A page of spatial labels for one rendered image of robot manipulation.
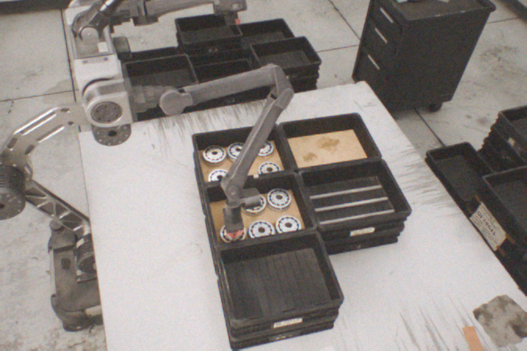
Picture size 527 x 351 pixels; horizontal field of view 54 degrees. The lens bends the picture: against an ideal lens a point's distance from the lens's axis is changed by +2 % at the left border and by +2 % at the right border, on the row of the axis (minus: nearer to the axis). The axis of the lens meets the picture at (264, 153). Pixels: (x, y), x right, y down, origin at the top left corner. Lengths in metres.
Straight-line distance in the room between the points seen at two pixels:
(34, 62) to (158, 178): 2.21
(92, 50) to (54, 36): 2.89
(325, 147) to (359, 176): 0.23
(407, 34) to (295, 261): 1.79
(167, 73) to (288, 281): 1.79
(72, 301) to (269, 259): 1.07
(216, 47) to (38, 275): 1.73
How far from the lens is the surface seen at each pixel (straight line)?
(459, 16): 3.48
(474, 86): 4.47
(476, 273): 2.35
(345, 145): 2.43
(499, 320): 2.27
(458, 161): 3.37
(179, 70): 3.34
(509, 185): 3.05
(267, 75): 1.71
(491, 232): 2.92
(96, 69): 1.68
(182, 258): 2.16
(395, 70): 3.47
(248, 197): 1.83
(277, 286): 1.95
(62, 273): 2.77
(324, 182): 2.25
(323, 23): 4.78
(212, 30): 3.68
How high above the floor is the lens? 2.54
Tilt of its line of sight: 47 degrees down
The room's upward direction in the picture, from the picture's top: 5 degrees clockwise
